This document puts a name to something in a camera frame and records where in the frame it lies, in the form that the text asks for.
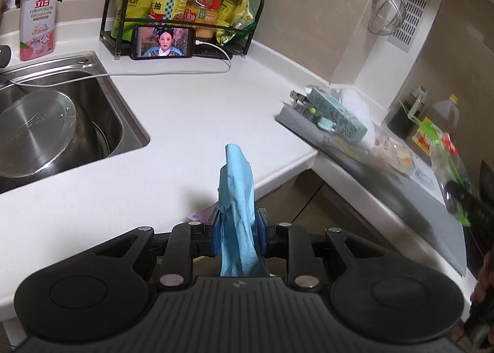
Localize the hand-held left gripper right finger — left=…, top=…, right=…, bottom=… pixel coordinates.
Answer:
left=255, top=210, right=371, bottom=288

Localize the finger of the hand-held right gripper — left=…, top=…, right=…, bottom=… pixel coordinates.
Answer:
left=446, top=181, right=483, bottom=218

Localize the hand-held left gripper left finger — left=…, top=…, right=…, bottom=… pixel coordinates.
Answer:
left=101, top=210, right=224, bottom=289

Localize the light blue sheet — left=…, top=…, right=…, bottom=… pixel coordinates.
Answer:
left=217, top=143, right=271, bottom=278

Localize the green label plastic bottle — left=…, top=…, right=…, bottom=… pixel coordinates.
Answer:
left=417, top=118, right=474, bottom=227

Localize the clear yellow print snack packet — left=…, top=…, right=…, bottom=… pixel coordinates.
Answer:
left=370, top=133, right=422, bottom=173

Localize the pink paper scrap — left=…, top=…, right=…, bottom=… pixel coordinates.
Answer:
left=186, top=206, right=219, bottom=225

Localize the grey and white printed mat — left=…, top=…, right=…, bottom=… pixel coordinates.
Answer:
left=275, top=104, right=467, bottom=276

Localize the large cooking wine jug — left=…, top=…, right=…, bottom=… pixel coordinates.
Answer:
left=411, top=94, right=462, bottom=157

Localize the dark sauce dispenser bottle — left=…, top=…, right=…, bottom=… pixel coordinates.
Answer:
left=386, top=85, right=428, bottom=141

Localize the small teal plastic piece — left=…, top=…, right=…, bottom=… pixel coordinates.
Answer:
left=316, top=118, right=339, bottom=134

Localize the segmented metal piece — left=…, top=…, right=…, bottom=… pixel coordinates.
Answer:
left=289, top=91, right=321, bottom=122

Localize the teal printed carton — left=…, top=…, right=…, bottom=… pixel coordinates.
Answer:
left=307, top=87, right=368, bottom=144

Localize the white folded paper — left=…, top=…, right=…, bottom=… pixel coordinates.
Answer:
left=330, top=87, right=377, bottom=145

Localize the white vent grille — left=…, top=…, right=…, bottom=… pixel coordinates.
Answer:
left=387, top=0, right=437, bottom=54

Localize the black smartphone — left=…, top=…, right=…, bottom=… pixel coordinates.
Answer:
left=130, top=26, right=197, bottom=61

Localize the stainless steel pot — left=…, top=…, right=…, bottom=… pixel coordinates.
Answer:
left=0, top=90, right=111, bottom=180

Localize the stainless steel sink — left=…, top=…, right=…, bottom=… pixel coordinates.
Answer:
left=0, top=50, right=151, bottom=195

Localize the black metal kitchen rack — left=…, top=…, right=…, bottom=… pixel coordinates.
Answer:
left=99, top=0, right=267, bottom=59

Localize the yellow green snack bag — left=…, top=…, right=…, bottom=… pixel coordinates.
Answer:
left=214, top=0, right=257, bottom=47

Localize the pink dish soap bottle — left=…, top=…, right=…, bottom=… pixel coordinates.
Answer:
left=19, top=0, right=61, bottom=62

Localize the white charging cable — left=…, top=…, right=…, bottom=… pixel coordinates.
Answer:
left=0, top=40, right=232, bottom=87

